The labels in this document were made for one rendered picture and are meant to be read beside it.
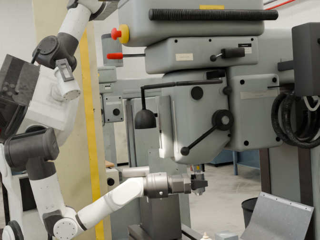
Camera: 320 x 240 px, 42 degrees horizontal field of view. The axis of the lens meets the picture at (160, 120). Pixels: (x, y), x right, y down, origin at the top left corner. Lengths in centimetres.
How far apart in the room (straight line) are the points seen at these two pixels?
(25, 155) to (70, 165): 172
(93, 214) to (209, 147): 45
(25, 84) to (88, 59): 164
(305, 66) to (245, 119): 28
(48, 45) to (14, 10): 895
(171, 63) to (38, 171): 54
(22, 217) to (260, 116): 102
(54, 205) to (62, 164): 166
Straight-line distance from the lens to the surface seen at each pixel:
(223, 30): 138
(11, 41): 1044
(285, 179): 168
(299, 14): 749
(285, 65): 148
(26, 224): 181
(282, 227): 167
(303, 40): 128
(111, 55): 145
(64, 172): 309
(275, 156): 171
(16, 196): 178
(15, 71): 153
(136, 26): 130
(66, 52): 166
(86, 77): 309
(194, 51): 133
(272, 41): 151
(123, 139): 986
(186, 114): 134
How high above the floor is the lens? 154
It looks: 3 degrees down
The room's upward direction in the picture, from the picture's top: 4 degrees counter-clockwise
